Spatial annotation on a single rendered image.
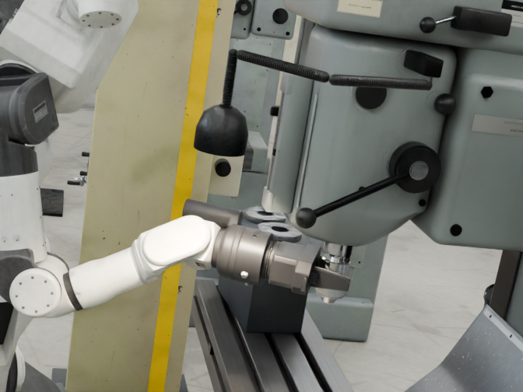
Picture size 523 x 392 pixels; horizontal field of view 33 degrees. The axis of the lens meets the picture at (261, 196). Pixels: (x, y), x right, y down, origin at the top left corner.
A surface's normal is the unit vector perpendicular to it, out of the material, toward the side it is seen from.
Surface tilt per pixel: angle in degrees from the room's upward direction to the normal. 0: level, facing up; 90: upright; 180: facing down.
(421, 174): 90
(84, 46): 58
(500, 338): 63
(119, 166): 90
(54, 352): 0
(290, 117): 90
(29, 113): 76
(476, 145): 90
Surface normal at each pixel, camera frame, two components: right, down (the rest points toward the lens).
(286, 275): -0.21, 0.23
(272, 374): 0.15, -0.95
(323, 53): -0.97, -0.09
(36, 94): 0.97, -0.03
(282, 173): 0.19, 0.29
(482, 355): -0.81, -0.50
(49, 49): 0.48, -0.24
